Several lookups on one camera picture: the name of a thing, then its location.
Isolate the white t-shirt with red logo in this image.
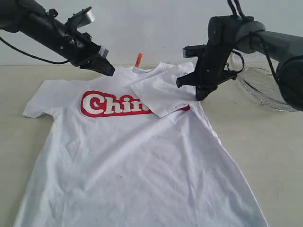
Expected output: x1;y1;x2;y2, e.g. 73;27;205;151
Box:
14;62;267;227

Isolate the round metal wire mesh basket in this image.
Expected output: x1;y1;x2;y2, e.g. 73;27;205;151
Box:
229;52;297;112

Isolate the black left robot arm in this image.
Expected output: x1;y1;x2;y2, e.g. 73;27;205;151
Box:
0;0;115;76

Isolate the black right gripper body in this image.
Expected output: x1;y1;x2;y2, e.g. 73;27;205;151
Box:
176;47;238;87

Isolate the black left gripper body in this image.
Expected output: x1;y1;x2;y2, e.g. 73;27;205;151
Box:
58;30;108;67

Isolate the orange shirt neck tag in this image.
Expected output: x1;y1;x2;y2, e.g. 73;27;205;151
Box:
134;53;143;68

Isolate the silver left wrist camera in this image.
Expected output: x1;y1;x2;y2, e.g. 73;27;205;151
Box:
66;6;95;29

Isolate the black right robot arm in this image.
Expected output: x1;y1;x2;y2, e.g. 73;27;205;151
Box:
176;16;303;111

